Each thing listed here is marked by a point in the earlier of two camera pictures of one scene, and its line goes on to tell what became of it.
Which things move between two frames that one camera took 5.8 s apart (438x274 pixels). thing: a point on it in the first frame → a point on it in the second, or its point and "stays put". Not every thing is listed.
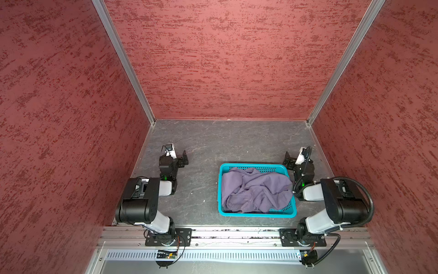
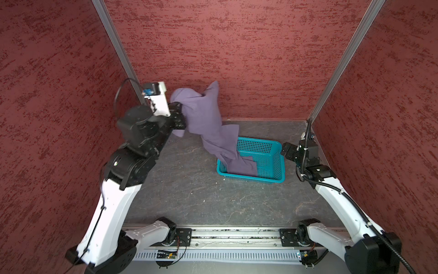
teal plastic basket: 288,212 → 268,157
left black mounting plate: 177,237 stays put
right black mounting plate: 289,237 stays put
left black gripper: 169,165 → 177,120
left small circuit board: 166,255 stays put
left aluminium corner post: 100,7 stays put
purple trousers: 246,189 → 202,115
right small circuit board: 308,257 stays put
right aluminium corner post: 369,16 stays put
